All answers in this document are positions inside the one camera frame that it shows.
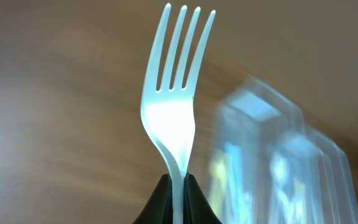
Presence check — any white label left container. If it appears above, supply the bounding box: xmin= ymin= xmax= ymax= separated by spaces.
xmin=230 ymin=91 xmax=281 ymax=121

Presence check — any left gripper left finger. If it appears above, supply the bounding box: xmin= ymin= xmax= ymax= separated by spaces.
xmin=133 ymin=174 xmax=173 ymax=224

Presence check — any left clear plastic container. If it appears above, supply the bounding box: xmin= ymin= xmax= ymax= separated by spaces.
xmin=208 ymin=78 xmax=303 ymax=223

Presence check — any right clear plastic container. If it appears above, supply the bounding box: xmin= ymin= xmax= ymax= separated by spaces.
xmin=268 ymin=125 xmax=358 ymax=224

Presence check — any clear plastic container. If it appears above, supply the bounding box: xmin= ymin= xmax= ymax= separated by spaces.
xmin=268 ymin=125 xmax=358 ymax=224
xmin=208 ymin=78 xmax=303 ymax=223

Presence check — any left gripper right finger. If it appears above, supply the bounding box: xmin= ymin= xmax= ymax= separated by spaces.
xmin=183 ymin=173 xmax=221 ymax=224

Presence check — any thin white fork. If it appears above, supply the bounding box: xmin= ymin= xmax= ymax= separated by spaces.
xmin=140 ymin=4 xmax=216 ymax=224

